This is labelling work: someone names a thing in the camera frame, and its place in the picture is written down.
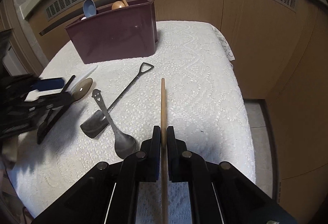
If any maroon plastic utensil caddy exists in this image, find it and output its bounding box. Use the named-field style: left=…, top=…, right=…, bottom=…
left=66, top=0, right=158, bottom=64

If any white lace tablecloth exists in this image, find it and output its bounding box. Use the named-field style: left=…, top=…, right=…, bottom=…
left=8, top=21, right=256, bottom=216

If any translucent brown black-handled spoon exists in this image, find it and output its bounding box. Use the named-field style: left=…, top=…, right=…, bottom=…
left=37, top=78, right=93, bottom=145

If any wooden chopstick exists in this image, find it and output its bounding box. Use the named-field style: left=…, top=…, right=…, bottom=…
left=161, top=78, right=169, bottom=223

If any dark smiley-handle metal spoon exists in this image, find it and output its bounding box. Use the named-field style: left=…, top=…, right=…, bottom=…
left=92, top=89, right=137, bottom=159

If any blue plastic spoon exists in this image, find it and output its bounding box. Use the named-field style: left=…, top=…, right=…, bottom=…
left=82, top=0, right=97, bottom=18

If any white plastic spoon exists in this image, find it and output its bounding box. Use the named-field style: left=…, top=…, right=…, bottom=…
left=26, top=65, right=98, bottom=101

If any black shovel-shaped spoon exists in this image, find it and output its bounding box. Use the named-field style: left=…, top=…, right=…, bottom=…
left=80, top=62, right=155, bottom=139

